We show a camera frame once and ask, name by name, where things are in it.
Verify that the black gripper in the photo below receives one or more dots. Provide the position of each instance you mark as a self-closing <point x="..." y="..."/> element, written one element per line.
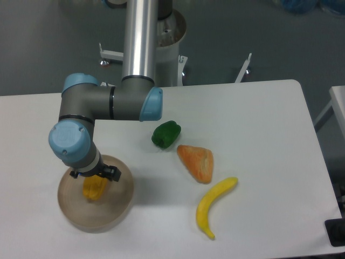
<point x="102" y="170"/>

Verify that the yellow bell pepper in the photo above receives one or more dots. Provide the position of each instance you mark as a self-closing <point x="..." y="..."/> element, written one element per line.
<point x="93" y="187"/>

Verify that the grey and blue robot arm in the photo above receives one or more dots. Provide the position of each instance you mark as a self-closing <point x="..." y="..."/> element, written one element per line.
<point x="84" y="100"/>

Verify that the beige round plate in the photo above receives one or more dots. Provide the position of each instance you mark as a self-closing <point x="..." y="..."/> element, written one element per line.
<point x="106" y="212"/>

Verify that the green bell pepper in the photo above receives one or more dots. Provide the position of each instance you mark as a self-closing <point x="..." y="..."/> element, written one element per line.
<point x="165" y="135"/>

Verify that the orange bread wedge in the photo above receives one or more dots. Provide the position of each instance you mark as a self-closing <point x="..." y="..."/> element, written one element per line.
<point x="198" y="161"/>

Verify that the yellow banana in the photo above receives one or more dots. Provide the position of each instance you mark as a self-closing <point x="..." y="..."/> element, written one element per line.
<point x="203" y="208"/>

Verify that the black device at table edge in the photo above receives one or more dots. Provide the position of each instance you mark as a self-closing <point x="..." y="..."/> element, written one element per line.
<point x="335" y="231"/>

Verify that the blue bag in background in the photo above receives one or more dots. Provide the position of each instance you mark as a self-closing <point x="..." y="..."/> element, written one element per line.
<point x="332" y="7"/>

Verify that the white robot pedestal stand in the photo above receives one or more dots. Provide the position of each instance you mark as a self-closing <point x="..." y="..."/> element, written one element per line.
<point x="169" y="54"/>

